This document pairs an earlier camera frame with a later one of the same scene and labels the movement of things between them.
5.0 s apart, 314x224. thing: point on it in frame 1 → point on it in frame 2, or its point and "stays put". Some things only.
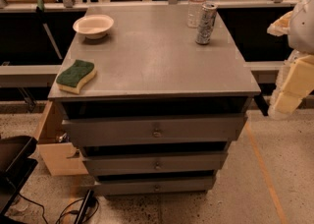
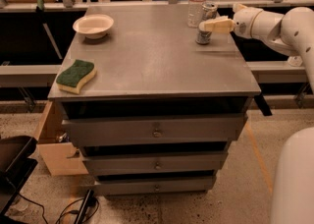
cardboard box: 61,158 stays put
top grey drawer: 156,129 stays put
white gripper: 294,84 → 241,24
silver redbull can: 206,22 stays put
